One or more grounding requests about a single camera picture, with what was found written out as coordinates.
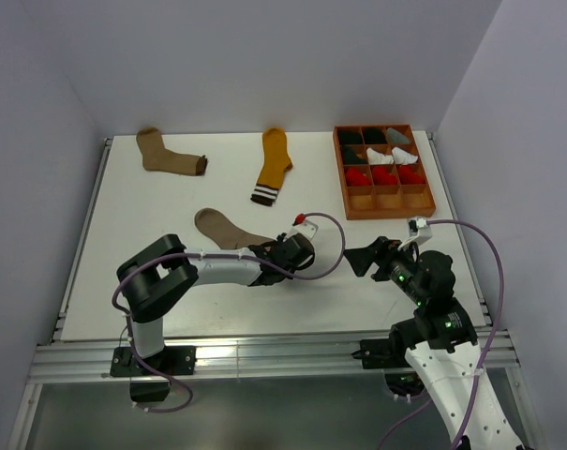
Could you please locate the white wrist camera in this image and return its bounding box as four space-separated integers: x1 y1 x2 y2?
398 217 432 249
284 214 319 241

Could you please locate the red rolled sock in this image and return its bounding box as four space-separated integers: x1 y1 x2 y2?
371 165 397 186
345 167 371 187
396 165 425 185

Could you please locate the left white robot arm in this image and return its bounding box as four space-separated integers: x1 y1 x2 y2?
116 233 315 374

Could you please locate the orange compartment organizer box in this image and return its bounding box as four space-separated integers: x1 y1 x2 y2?
333 124 437 220

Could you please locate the black rolled sock middle-left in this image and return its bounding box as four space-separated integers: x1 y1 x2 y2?
340 146 367 165

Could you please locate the brown sock on table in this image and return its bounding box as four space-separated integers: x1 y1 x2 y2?
136 127 208 176

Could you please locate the white rolled sock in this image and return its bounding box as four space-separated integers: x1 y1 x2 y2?
392 146 419 165
366 147 395 165

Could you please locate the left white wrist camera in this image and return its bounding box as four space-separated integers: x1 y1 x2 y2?
284 214 319 241

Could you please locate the red rolled sock right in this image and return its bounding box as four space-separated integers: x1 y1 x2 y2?
396 165 425 185

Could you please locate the black rolled sock back-left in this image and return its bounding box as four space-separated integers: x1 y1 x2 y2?
337 129 364 145

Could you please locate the red rolled sock middle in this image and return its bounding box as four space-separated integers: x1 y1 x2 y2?
371 165 397 186

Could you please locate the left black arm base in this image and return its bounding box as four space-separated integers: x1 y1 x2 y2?
109 346 196 407

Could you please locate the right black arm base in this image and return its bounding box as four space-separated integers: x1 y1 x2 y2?
351 338 425 398

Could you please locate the grey rolled sock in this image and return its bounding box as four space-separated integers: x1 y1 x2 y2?
387 127 411 144

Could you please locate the mustard yellow striped sock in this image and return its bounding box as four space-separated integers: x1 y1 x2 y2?
250 127 293 206

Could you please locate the red rolled sock left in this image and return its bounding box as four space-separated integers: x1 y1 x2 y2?
345 167 371 187

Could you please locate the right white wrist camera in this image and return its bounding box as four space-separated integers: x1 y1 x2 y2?
398 217 432 249

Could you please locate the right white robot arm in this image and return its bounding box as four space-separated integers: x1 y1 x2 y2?
344 237 526 449

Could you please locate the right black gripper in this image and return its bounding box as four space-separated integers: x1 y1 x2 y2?
342 234 426 305

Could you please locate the white rolled sock middle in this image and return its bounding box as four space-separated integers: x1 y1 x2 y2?
366 147 395 165

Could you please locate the aluminium frame rail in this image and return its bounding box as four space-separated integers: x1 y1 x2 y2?
27 330 521 383

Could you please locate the black rolled sock back-middle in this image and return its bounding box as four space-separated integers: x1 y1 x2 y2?
362 127 387 144

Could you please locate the tan sock with red cuff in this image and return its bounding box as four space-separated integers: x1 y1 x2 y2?
194 208 274 249

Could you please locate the white rolled sock right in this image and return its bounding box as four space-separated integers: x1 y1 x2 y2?
392 146 419 165

